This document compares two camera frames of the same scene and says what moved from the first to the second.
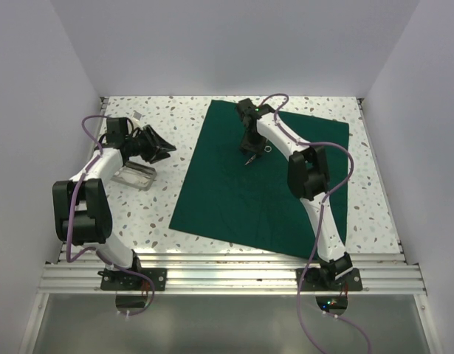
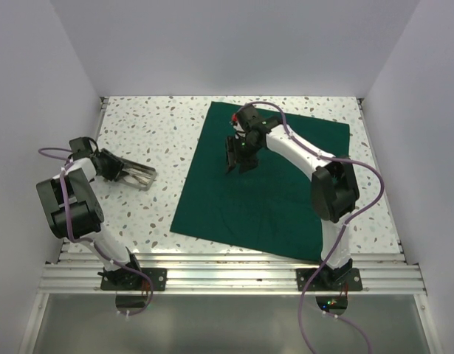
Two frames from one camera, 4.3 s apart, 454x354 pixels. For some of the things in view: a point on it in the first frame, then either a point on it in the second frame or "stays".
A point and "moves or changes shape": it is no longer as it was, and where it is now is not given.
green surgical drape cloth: x=248 y=198 stays
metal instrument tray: x=136 y=175 stays
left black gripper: x=154 y=143 -> x=117 y=164
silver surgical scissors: x=267 y=149 moves or changes shape
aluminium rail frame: x=80 y=272 stays
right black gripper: x=246 y=146 -> x=233 y=155
